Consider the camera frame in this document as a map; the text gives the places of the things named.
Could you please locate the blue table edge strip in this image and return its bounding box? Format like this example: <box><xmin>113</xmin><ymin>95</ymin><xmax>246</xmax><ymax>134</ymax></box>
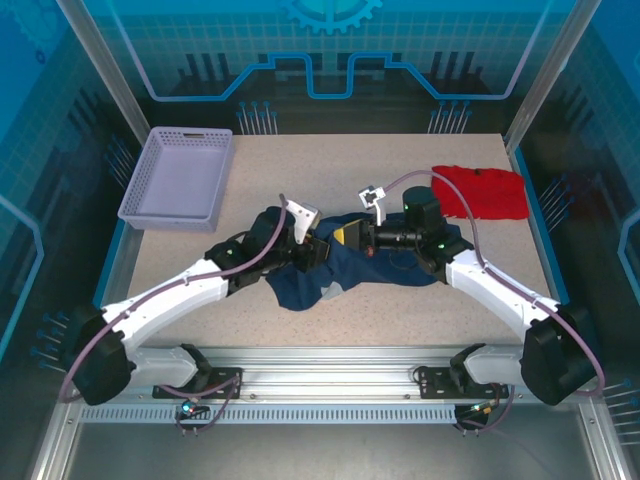
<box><xmin>507</xmin><ymin>149</ymin><xmax>591</xmax><ymax>364</ymax></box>
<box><xmin>74</xmin><ymin>219</ymin><xmax>126</xmax><ymax>364</ymax></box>

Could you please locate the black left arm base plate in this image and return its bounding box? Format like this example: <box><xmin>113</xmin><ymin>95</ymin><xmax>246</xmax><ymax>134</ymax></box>
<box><xmin>152</xmin><ymin>367</ymin><xmax>245</xmax><ymax>400</ymax></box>

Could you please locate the lavender plastic basket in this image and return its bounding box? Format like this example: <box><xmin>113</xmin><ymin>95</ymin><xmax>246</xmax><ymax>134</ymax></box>
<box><xmin>117</xmin><ymin>127</ymin><xmax>235</xmax><ymax>234</ymax></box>

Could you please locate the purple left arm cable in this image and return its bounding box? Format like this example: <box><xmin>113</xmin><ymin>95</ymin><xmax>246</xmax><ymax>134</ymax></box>
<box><xmin>58</xmin><ymin>194</ymin><xmax>289</xmax><ymax>436</ymax></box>

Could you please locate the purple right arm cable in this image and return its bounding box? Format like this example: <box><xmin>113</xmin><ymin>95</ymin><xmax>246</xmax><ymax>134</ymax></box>
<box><xmin>384</xmin><ymin>169</ymin><xmax>606</xmax><ymax>436</ymax></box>

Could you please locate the slotted grey cable duct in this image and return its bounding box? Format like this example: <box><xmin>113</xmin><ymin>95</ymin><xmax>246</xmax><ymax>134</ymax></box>
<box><xmin>79</xmin><ymin>405</ymin><xmax>459</xmax><ymax>425</ymax></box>

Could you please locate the navy blue t-shirt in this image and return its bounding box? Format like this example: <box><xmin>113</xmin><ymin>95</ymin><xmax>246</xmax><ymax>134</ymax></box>
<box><xmin>264</xmin><ymin>212</ymin><xmax>474</xmax><ymax>314</ymax></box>

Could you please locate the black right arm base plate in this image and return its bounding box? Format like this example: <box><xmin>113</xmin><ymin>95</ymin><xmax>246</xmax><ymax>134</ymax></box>
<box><xmin>417</xmin><ymin>367</ymin><xmax>511</xmax><ymax>400</ymax></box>

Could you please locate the aluminium frame post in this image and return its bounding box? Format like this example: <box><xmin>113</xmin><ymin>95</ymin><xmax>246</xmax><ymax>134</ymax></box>
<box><xmin>502</xmin><ymin>0</ymin><xmax>601</xmax><ymax>151</ymax></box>
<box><xmin>54</xmin><ymin>0</ymin><xmax>149</xmax><ymax>146</ymax></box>

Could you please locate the small circuit board with LED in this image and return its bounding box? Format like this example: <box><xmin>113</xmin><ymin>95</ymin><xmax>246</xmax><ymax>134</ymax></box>
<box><xmin>457</xmin><ymin>399</ymin><xmax>501</xmax><ymax>419</ymax></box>
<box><xmin>177</xmin><ymin>397</ymin><xmax>210</xmax><ymax>420</ymax></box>

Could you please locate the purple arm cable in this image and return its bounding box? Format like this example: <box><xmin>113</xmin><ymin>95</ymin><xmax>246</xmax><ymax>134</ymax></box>
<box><xmin>58</xmin><ymin>194</ymin><xmax>289</xmax><ymax>436</ymax></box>
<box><xmin>384</xmin><ymin>169</ymin><xmax>606</xmax><ymax>436</ymax></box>

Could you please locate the aluminium mounting rail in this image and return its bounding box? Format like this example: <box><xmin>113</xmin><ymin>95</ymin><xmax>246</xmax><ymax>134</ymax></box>
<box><xmin>64</xmin><ymin>347</ymin><xmax>599</xmax><ymax>406</ymax></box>

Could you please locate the red folded t-shirt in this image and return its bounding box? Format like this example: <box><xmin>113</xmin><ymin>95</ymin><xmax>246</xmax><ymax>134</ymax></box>
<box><xmin>430</xmin><ymin>164</ymin><xmax>530</xmax><ymax>221</ymax></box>

